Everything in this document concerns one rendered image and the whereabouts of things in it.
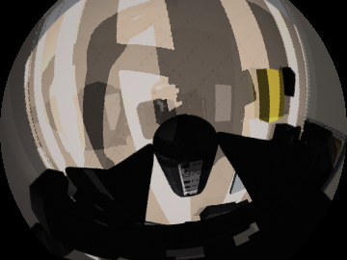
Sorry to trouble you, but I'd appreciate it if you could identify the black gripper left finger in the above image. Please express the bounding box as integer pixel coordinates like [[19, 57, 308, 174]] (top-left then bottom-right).
[[66, 144, 154, 225]]

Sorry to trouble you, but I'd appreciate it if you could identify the yellow rectangular block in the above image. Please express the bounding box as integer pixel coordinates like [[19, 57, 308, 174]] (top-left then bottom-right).
[[255, 68, 285, 122]]

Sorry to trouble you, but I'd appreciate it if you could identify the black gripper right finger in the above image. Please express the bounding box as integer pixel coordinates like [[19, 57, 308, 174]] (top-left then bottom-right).
[[216, 125, 301, 200]]

